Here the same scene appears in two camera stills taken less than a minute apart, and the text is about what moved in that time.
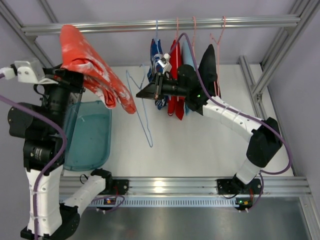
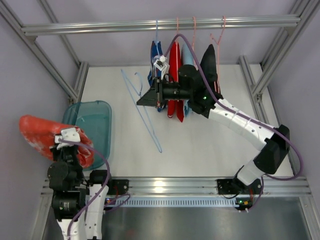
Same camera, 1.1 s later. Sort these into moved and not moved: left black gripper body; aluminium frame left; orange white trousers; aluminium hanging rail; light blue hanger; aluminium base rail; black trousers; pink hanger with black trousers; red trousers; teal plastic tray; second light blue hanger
Moved: orange white trousers; light blue hanger; left black gripper body
Not moved: red trousers; black trousers; aluminium base rail; aluminium frame left; teal plastic tray; pink hanger with black trousers; aluminium hanging rail; second light blue hanger
